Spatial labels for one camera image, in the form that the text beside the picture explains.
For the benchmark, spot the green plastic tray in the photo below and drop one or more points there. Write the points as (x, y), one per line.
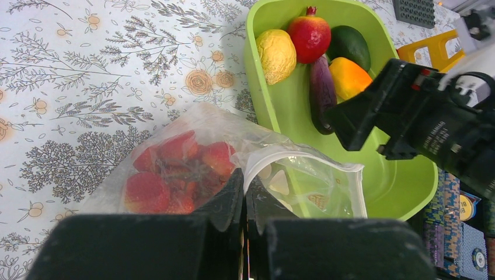
(392, 189)

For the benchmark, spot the black open case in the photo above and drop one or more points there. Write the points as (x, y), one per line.
(457, 229)

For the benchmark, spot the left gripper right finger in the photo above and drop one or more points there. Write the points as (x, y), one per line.
(262, 206)

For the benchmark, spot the yellow orange mango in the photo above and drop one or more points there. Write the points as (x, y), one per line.
(349, 78)

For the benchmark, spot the red strawberry bunch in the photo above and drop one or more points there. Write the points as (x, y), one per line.
(178, 175)

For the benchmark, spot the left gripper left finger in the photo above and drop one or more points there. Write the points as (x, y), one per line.
(224, 209)

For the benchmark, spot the dark green avocado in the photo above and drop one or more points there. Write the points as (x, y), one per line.
(349, 43)

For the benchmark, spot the yellow blue brick tower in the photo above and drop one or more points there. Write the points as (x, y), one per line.
(436, 46)

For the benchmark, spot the yellow lemon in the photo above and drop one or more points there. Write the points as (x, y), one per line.
(277, 54)

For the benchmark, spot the red pomegranate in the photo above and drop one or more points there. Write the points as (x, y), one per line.
(310, 35)

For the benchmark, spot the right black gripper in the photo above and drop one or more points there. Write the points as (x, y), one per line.
(405, 102)

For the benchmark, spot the clear zip top bag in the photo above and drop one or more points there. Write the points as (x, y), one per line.
(307, 182)

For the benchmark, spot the grey building baseplate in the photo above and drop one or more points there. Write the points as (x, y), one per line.
(415, 12)

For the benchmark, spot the purple eggplant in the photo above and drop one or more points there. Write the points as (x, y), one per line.
(322, 95)

